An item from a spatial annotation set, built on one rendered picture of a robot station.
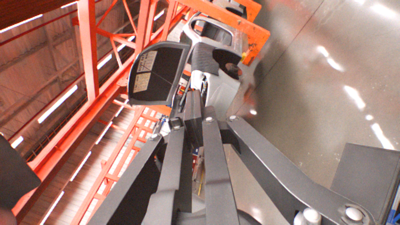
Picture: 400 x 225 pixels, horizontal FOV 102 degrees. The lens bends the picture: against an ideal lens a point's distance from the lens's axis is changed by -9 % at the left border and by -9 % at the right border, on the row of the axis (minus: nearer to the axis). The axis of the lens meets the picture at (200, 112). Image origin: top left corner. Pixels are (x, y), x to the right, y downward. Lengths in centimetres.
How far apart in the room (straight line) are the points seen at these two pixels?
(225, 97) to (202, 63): 60
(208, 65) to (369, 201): 223
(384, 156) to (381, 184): 15
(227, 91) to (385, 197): 198
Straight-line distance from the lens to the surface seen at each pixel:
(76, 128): 413
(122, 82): 479
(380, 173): 136
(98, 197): 729
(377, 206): 134
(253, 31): 332
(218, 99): 258
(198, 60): 272
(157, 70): 346
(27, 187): 313
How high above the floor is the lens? 148
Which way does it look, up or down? 7 degrees down
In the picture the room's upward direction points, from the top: 68 degrees counter-clockwise
